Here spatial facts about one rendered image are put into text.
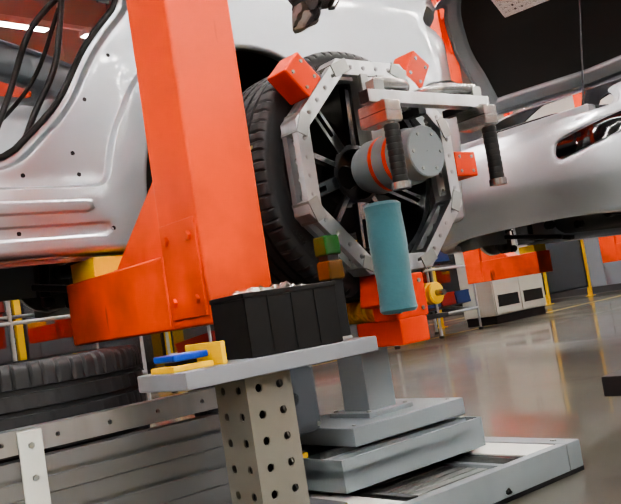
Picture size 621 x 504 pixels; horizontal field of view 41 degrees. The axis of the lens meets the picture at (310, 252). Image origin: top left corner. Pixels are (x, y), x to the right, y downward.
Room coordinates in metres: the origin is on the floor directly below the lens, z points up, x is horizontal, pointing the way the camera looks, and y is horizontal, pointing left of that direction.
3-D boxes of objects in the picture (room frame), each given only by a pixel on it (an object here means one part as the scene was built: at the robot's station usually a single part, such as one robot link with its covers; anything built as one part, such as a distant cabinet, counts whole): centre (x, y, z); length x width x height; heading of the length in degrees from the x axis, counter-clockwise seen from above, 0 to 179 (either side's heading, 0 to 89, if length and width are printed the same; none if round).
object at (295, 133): (2.12, -0.20, 0.85); 0.54 x 0.07 x 0.54; 130
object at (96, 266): (2.16, 0.53, 0.71); 0.14 x 0.14 x 0.05; 40
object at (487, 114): (2.07, -0.46, 0.93); 0.09 x 0.05 x 0.05; 40
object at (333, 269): (1.68, -0.04, 0.59); 0.04 x 0.04 x 0.04; 40
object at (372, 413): (2.25, -0.09, 0.32); 0.40 x 0.30 x 0.28; 130
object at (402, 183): (1.83, -0.22, 0.83); 0.04 x 0.04 x 0.16
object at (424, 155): (2.07, -0.25, 0.85); 0.21 x 0.14 x 0.14; 40
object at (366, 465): (2.24, -0.07, 0.13); 0.50 x 0.36 x 0.10; 130
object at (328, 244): (1.68, -0.04, 0.64); 0.04 x 0.04 x 0.04; 40
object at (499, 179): (2.05, -0.48, 0.83); 0.04 x 0.04 x 0.16
